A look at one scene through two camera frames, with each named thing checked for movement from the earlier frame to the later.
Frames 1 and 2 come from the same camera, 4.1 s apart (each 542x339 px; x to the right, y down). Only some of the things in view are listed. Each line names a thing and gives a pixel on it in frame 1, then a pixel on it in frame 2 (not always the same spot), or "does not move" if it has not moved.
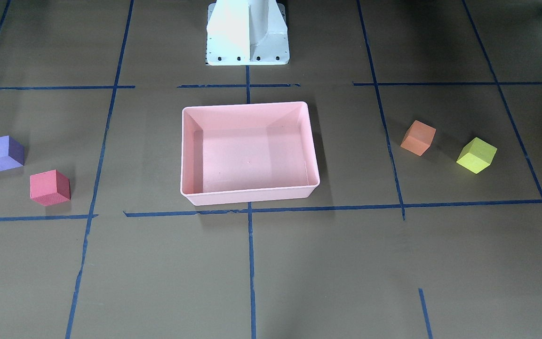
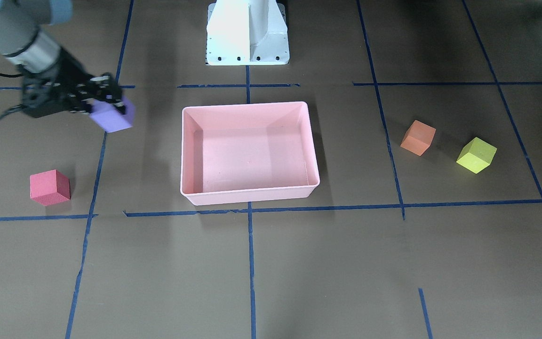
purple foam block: x=3 y=153 → x=107 y=117
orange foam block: x=418 y=138 does not move
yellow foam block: x=476 y=156 does not move
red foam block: x=50 y=188 does not move
